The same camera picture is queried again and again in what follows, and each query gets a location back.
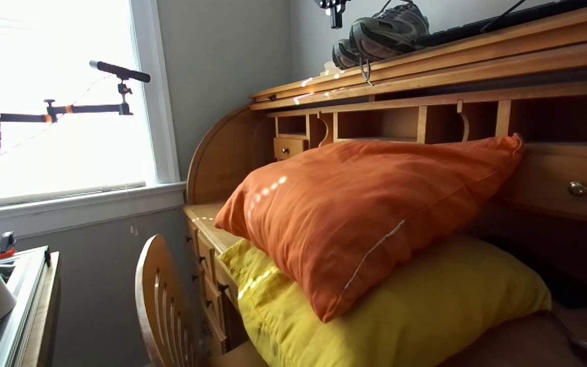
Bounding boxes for blue white running shoe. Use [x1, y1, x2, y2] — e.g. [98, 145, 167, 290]
[348, 1, 433, 63]
[330, 34, 377, 72]

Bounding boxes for wooden desk drawer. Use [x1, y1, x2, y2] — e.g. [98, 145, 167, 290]
[271, 135, 313, 162]
[506, 141, 587, 229]

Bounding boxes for black keyboard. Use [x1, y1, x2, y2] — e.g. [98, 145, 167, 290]
[415, 0, 587, 48]

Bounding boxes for orange pillow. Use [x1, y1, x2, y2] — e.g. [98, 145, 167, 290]
[213, 133, 527, 323]

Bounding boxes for wooden roll-top desk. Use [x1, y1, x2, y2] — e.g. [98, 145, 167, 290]
[181, 0, 587, 367]

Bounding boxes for yellow pillow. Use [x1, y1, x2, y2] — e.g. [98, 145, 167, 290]
[218, 232, 555, 367]

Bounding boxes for wooden chair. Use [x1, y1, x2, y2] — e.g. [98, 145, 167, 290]
[132, 232, 270, 367]

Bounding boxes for black red clamp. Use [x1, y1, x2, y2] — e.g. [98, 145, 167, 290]
[0, 230, 19, 262]

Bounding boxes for black camera boom orange joints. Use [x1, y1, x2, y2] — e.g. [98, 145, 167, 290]
[0, 58, 154, 124]

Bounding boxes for bright window white frame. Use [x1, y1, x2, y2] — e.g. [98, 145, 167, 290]
[0, 0, 184, 210]

